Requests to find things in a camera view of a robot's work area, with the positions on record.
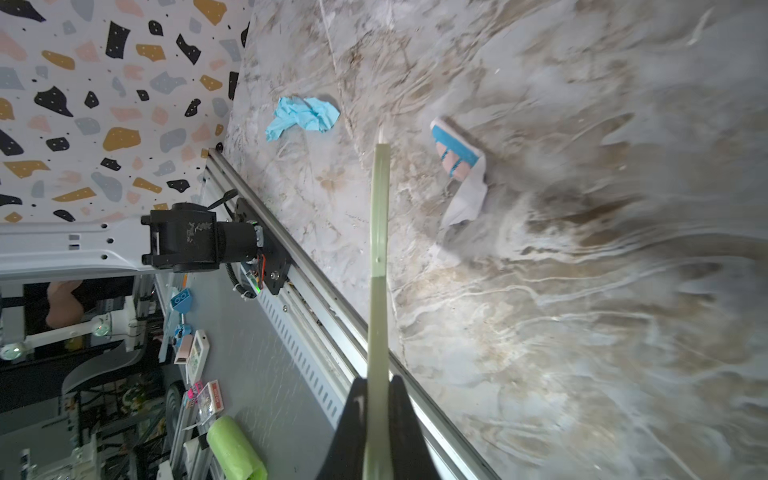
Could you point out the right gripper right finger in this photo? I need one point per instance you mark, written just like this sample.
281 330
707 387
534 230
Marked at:
411 459

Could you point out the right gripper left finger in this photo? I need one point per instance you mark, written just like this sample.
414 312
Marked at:
345 457

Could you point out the green hand brush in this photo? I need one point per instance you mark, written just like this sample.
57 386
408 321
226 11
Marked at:
377 460

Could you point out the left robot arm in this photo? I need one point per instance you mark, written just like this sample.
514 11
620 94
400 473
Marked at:
186 238

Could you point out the green foam roll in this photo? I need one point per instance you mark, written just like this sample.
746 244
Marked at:
234 452

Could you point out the white remote control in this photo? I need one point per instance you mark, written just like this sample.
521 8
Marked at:
198 354

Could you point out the teal paper scrap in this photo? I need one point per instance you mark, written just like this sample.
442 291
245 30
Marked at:
310 114

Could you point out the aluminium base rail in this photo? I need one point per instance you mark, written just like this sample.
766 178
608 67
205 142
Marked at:
327 339

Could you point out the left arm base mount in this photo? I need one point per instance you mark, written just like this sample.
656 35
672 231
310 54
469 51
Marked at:
271 265

